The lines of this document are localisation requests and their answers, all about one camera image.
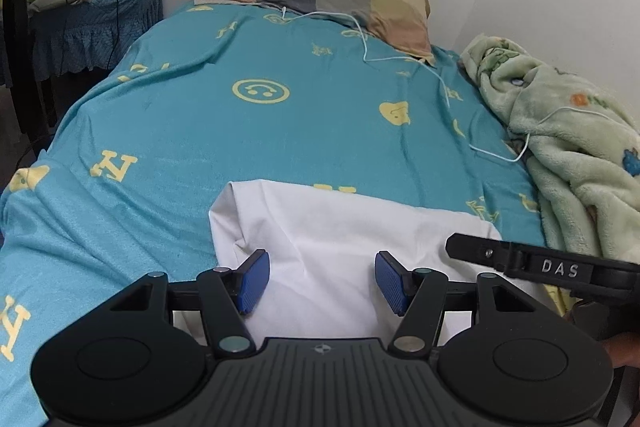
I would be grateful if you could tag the person's right hand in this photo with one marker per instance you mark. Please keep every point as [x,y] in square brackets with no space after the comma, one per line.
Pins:
[622,351]

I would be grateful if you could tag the wooden desk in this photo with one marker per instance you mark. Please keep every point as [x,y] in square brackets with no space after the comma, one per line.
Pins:
[20,37]

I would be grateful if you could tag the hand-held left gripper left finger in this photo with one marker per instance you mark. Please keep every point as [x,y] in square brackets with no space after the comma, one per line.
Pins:
[254,282]

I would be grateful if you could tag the white pants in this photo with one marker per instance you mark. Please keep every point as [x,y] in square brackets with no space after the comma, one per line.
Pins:
[325,232]

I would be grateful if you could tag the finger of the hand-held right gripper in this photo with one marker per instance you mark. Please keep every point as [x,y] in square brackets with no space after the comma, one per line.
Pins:
[480,252]

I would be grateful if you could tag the teal printed bed sheet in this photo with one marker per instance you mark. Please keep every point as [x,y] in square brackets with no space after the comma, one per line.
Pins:
[250,142]

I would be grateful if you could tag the green fleece blanket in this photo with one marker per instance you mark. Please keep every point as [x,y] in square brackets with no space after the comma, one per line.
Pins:
[575,157]

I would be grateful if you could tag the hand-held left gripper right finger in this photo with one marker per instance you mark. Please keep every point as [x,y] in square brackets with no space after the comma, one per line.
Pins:
[392,283]

